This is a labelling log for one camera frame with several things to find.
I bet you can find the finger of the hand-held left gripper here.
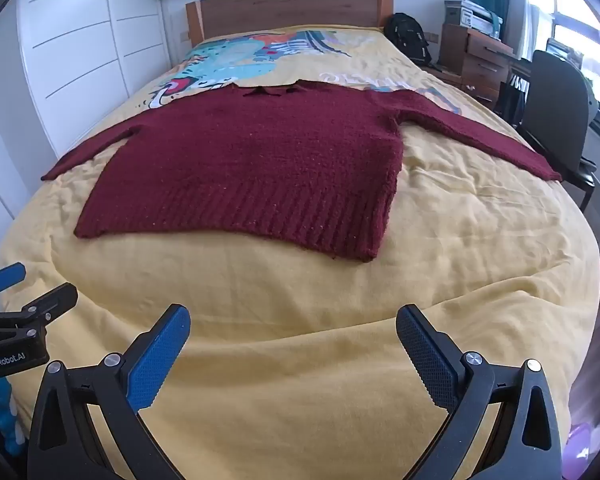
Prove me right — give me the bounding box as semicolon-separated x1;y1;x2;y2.
21;282;79;333
0;262;27;312

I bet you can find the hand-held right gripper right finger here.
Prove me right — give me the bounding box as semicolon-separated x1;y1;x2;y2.
396;304;566;480

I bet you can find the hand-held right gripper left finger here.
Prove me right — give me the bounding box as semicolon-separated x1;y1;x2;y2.
26;303;192;480

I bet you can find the maroon knitted sweater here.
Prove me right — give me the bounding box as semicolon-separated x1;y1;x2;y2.
41;81;564;264

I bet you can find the blue and white toy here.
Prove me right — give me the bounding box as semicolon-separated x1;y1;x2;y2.
0;376;24;457

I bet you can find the yellow printed bedspread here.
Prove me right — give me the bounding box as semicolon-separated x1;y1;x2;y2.
0;27;600;480

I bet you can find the purple plastic object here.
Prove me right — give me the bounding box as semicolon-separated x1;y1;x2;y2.
564;422;594;477

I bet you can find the white wardrobe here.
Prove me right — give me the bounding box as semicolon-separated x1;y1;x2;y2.
0;0;174;221

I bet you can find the black bag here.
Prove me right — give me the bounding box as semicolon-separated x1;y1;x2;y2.
495;79;527;127

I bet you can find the black office chair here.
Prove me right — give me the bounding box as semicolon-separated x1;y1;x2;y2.
517;50;599;213

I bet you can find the wooden drawer cabinet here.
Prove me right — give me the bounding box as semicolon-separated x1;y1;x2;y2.
439;24;516;109

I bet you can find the black backpack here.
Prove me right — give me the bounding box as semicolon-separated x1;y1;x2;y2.
383;12;434;66

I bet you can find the grey printer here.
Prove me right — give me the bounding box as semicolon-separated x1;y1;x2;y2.
444;0;504;39

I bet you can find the wooden headboard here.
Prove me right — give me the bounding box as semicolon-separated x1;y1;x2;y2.
186;0;395;47

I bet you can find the window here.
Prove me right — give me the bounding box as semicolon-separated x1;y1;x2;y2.
527;0;600;111

